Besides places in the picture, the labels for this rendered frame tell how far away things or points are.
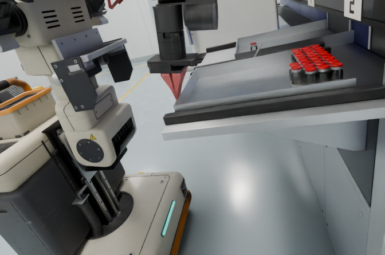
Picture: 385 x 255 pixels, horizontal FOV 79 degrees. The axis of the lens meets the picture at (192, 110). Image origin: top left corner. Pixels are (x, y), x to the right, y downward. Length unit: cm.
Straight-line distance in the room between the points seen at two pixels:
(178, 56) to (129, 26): 615
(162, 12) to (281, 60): 38
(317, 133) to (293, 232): 86
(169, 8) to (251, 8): 93
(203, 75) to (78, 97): 38
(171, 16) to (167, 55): 7
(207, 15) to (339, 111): 28
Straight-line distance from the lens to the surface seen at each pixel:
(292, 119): 44
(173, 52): 49
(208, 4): 47
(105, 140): 85
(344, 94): 48
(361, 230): 79
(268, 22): 139
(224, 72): 72
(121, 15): 670
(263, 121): 44
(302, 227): 138
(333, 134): 58
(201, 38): 143
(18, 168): 100
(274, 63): 72
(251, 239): 135
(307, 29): 107
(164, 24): 49
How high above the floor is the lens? 110
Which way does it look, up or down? 24 degrees down
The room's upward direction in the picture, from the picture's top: 16 degrees counter-clockwise
